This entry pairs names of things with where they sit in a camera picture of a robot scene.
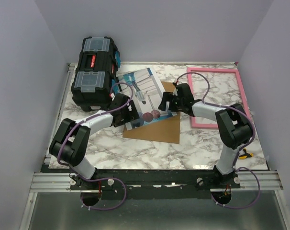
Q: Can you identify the printed lantern photo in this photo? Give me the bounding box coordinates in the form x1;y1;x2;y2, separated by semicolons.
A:
118;68;177;130

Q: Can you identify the black mounting base rail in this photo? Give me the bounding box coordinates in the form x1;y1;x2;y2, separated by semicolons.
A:
70;169;240;200

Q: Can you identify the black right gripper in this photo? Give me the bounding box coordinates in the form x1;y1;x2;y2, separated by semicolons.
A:
158;92;184;113

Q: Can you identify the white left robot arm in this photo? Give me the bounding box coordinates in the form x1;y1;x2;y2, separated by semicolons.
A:
49;93;139;189

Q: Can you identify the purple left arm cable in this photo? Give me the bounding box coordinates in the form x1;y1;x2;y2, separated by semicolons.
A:
57;82;134;211

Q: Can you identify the pink picture frame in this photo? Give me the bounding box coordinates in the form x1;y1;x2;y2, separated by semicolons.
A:
187;68;251;117

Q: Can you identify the brown fibreboard backing board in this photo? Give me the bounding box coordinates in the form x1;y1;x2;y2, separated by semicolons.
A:
123;82;180;144

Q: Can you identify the aluminium table rail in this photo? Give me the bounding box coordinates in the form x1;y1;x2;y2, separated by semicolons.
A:
30;63;77;193

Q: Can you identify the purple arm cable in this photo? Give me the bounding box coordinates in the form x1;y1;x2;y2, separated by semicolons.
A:
173;72;261;209
57;82;134;211

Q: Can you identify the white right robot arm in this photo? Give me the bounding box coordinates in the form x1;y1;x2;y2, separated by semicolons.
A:
158;83;255;188

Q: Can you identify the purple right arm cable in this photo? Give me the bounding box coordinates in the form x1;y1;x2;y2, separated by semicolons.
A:
173;72;261;209

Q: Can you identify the black plastic toolbox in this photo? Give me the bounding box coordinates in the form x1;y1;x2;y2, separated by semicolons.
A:
71;36;121;112

